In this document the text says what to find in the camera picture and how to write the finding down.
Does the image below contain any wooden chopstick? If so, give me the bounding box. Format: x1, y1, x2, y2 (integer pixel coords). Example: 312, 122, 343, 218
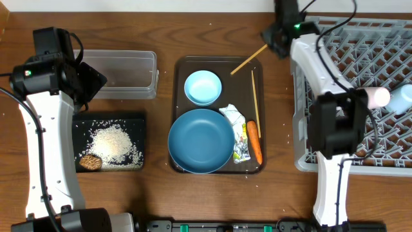
230, 44, 268, 75
251, 70, 261, 138

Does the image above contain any pile of white rice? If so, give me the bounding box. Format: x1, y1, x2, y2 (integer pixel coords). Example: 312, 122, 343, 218
77, 121, 144, 170

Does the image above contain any brown food scrap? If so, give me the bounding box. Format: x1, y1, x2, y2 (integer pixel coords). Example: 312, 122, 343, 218
79, 155, 102, 171

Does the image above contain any light blue bowl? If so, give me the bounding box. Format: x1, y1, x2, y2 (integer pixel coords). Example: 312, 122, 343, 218
184, 70, 222, 106

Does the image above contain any pink cup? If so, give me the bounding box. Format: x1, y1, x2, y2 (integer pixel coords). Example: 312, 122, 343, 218
364, 87, 391, 110

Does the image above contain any light blue cup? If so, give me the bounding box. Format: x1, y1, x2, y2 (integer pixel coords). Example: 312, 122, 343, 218
385, 84, 412, 115

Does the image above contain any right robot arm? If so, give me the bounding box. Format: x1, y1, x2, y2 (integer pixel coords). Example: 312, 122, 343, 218
261, 22, 369, 231

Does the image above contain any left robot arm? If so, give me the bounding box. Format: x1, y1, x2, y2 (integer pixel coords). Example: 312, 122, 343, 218
8, 27, 135, 232

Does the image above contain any black waste tray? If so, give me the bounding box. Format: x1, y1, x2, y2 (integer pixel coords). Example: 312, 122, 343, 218
71, 111, 146, 173

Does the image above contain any grey dishwasher rack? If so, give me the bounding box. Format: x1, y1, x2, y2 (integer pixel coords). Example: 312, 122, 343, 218
291, 18, 411, 177

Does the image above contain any clear plastic bin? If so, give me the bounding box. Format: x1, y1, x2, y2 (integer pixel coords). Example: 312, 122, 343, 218
83, 50, 159, 100

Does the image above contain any dark brown serving tray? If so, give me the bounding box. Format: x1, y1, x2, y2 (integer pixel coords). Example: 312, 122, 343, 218
171, 56, 267, 175

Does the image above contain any orange carrot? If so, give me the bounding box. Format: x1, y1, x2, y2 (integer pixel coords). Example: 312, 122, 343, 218
247, 121, 263, 165

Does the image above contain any crumpled foil wrapper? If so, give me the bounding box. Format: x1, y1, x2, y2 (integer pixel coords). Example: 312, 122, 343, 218
219, 104, 250, 164

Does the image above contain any dark blue plate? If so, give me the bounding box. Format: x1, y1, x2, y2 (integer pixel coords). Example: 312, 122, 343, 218
167, 109, 235, 174

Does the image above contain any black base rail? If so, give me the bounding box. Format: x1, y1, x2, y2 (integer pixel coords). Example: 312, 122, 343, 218
135, 219, 387, 232

